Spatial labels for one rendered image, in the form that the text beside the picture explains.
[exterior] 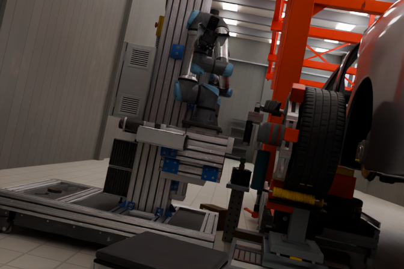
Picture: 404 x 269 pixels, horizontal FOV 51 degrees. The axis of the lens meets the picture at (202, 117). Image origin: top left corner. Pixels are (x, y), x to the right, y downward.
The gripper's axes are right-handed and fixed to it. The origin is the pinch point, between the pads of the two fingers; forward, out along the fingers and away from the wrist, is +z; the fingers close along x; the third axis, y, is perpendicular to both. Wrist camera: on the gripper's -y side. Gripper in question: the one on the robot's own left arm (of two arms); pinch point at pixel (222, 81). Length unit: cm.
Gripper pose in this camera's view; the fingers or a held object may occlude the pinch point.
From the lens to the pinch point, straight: 359.3
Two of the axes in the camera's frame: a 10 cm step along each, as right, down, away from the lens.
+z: 3.1, 1.1, 9.5
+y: -3.2, 9.5, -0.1
